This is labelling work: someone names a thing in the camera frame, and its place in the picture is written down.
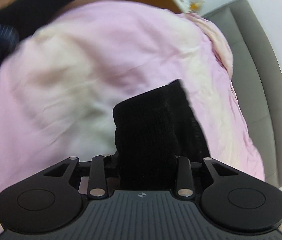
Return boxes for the pink bed sheet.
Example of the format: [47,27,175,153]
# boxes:
[0,0,265,233]

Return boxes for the grey upholstered headboard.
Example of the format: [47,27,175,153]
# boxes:
[203,0,282,187]

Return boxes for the black pants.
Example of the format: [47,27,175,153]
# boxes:
[113,80,210,191]

